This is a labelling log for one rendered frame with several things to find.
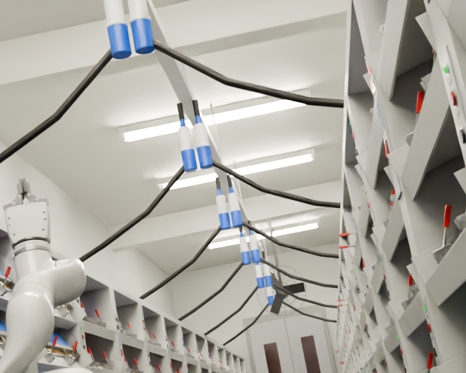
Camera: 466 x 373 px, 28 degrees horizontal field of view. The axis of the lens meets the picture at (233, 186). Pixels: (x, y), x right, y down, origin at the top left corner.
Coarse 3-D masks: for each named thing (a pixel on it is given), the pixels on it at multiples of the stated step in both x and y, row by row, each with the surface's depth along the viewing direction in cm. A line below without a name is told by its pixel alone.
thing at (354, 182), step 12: (348, 168) 310; (348, 180) 309; (360, 180) 308; (360, 192) 308; (360, 204) 307; (372, 240) 303; (372, 252) 303; (372, 288) 300; (384, 288) 299; (384, 300) 299; (384, 312) 298; (384, 348) 297; (396, 348) 295; (396, 360) 294; (396, 372) 293
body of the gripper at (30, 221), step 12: (24, 204) 219; (36, 204) 220; (12, 216) 218; (24, 216) 218; (36, 216) 218; (48, 216) 219; (12, 228) 216; (24, 228) 216; (36, 228) 216; (48, 228) 217; (12, 240) 215; (24, 240) 214; (48, 240) 217
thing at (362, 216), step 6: (360, 168) 247; (360, 174) 247; (366, 198) 256; (366, 204) 262; (354, 210) 306; (360, 210) 280; (366, 210) 268; (354, 216) 306; (360, 216) 287; (366, 216) 274; (360, 222) 294; (366, 222) 281; (360, 228) 302; (366, 228) 288; (366, 234) 299
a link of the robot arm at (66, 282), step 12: (60, 264) 211; (72, 264) 205; (24, 276) 196; (36, 276) 194; (48, 276) 198; (60, 276) 200; (72, 276) 203; (84, 276) 208; (48, 288) 188; (60, 288) 200; (72, 288) 203; (84, 288) 208; (60, 300) 200; (72, 300) 205
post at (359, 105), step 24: (360, 96) 242; (360, 120) 241; (360, 144) 239; (384, 192) 236; (384, 216) 234; (384, 264) 234; (408, 264) 231; (408, 288) 230; (408, 336) 227; (408, 360) 226; (432, 360) 225
